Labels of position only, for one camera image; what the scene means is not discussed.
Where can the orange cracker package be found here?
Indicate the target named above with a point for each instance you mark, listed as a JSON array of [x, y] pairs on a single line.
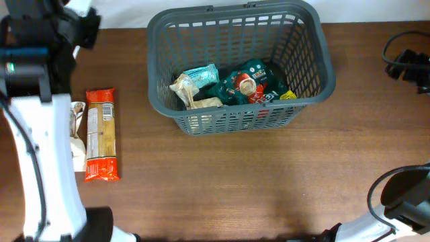
[[101, 158]]

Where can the brown white cookie bag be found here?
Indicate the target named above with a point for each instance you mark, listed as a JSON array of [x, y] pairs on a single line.
[[78, 149]]

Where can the grey plastic basket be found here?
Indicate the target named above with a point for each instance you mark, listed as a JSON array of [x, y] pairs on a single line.
[[287, 34]]

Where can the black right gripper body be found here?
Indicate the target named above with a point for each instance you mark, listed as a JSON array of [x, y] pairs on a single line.
[[419, 74]]

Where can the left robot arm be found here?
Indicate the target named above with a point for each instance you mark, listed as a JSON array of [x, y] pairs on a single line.
[[40, 40]]

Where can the light blue wipes pack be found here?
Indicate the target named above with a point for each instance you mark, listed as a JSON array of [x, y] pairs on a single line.
[[203, 76]]

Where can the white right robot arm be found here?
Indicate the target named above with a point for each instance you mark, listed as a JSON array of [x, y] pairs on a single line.
[[398, 201]]

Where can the beige paper bag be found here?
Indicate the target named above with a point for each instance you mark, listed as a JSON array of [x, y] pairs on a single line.
[[185, 89]]

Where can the green red snack bag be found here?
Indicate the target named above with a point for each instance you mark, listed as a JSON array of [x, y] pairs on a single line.
[[254, 82]]

